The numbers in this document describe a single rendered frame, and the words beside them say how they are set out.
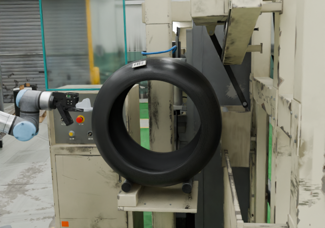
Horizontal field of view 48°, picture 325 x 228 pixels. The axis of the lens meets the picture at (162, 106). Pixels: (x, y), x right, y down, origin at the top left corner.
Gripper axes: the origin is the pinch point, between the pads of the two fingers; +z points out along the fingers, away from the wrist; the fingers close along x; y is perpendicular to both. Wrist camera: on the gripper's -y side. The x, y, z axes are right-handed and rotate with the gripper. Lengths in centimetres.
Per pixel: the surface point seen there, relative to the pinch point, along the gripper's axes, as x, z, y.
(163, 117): 26.8, 31.3, -5.0
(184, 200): -1, 48, -38
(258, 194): 21, 86, -39
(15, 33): 850, -494, 17
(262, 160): 21, 86, -21
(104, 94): -12.1, 8.4, 10.2
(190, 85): -12, 45, 18
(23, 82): 852, -466, -123
